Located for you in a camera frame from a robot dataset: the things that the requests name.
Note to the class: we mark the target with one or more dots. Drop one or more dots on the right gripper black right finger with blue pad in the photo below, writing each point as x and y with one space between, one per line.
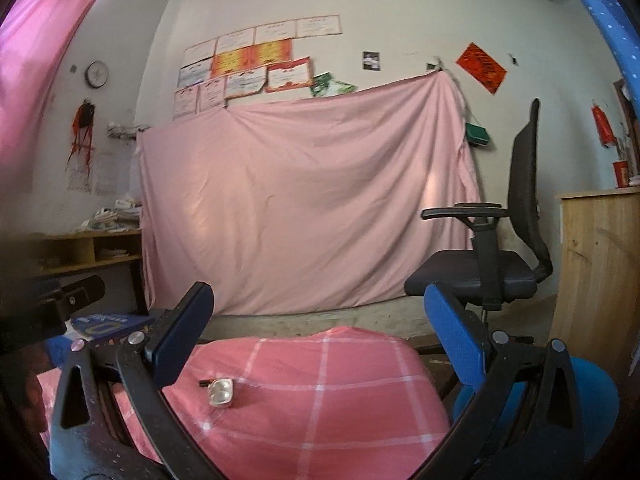
523 421

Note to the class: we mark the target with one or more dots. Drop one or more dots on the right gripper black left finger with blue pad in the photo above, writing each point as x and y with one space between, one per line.
111 418

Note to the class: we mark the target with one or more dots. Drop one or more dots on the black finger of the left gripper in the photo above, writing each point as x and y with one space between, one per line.
80 294

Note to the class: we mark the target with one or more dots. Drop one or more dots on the dark blue cardboard box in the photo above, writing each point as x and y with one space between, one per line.
95 328

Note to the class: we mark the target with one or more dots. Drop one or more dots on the blue plastic bin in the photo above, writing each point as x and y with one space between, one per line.
597 395

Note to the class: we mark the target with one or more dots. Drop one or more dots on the wooden cabinet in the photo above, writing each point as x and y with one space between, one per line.
597 310

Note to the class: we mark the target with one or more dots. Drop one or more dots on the black office chair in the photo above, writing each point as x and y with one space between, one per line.
485 275

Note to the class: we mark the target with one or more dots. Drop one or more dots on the red hanging ornament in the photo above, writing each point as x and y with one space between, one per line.
82 129

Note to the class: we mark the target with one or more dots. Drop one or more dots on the pink hanging sheet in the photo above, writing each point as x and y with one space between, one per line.
304 206

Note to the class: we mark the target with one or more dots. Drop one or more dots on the pink curtain at left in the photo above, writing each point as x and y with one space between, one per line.
34 38

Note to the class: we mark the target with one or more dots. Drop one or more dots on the blue patterned curtain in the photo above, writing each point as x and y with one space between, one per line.
618 22

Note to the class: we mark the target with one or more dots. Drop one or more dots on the wooden wall shelf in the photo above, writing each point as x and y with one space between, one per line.
54 256

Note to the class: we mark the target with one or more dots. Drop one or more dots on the round wall clock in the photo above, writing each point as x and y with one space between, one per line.
96 74

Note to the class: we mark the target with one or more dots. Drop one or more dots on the wall certificates cluster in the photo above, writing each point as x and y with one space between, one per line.
247 62

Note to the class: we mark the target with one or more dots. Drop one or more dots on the red diamond wall paper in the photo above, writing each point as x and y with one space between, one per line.
482 67

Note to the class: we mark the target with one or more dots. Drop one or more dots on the small wall photo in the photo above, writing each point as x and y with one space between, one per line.
371 61

